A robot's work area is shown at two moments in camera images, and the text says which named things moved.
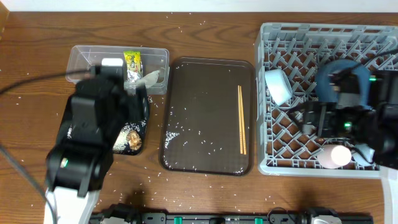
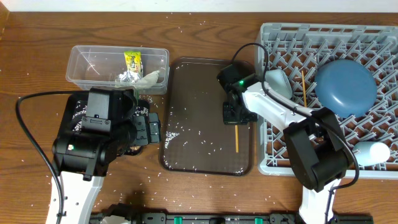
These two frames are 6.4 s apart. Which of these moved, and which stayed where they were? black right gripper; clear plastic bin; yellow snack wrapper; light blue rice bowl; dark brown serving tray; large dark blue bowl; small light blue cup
Moved: black right gripper
Stayed: clear plastic bin; light blue rice bowl; small light blue cup; yellow snack wrapper; large dark blue bowl; dark brown serving tray
